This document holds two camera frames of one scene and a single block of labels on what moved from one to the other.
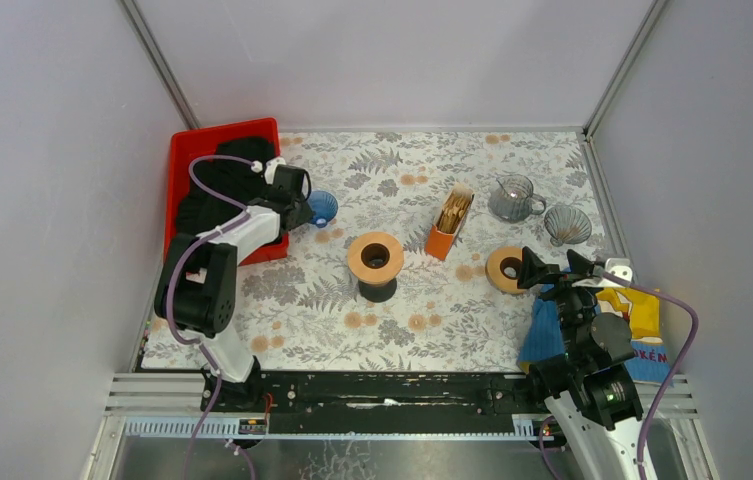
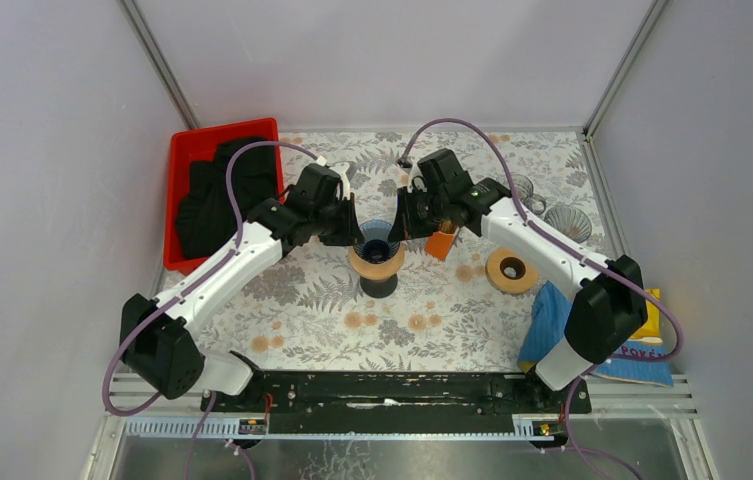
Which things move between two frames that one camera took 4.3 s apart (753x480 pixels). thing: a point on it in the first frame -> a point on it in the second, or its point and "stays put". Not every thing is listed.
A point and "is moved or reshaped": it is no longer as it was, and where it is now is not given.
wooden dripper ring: x=496 y=264 stays put
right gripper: x=535 y=270 -> x=404 y=227
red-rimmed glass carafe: x=377 y=292 stays put
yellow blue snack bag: x=643 y=313 stays put
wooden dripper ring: x=375 y=257 stays put
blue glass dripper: x=324 y=205 is moved or reshaped
